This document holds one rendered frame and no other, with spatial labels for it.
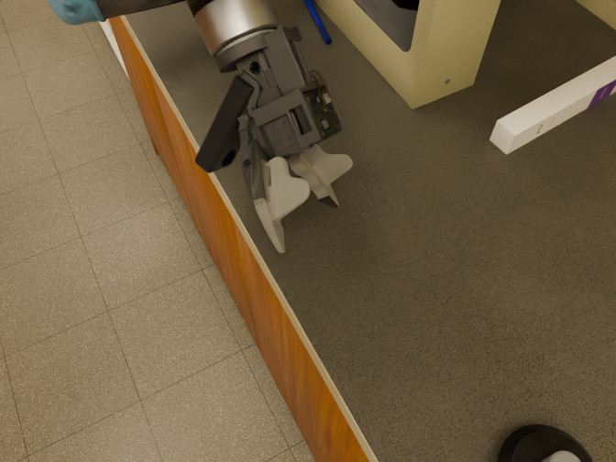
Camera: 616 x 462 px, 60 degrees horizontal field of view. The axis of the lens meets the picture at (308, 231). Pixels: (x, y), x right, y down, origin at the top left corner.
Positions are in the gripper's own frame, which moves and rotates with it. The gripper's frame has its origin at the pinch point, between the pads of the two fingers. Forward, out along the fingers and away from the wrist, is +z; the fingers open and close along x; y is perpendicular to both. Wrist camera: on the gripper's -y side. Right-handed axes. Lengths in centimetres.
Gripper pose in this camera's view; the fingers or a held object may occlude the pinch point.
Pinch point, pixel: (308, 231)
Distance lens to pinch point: 58.7
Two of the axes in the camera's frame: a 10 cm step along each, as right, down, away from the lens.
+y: 8.3, -2.7, -4.8
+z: 3.9, 9.0, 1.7
